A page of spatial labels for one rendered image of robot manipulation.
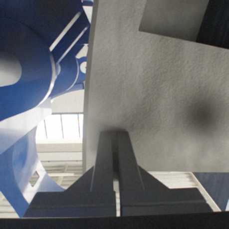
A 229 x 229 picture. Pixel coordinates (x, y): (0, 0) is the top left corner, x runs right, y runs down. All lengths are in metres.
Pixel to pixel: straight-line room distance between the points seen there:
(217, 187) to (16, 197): 3.04
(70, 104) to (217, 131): 9.47
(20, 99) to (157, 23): 0.41
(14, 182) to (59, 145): 7.08
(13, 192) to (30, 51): 2.75
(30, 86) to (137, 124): 0.41
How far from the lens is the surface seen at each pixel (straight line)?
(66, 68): 0.86
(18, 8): 0.58
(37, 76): 0.51
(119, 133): 0.15
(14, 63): 0.50
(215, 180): 0.26
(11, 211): 9.44
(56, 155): 10.23
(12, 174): 2.86
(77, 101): 9.48
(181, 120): 0.17
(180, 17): 0.35
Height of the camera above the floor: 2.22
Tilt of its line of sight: 16 degrees up
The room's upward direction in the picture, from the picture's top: 179 degrees clockwise
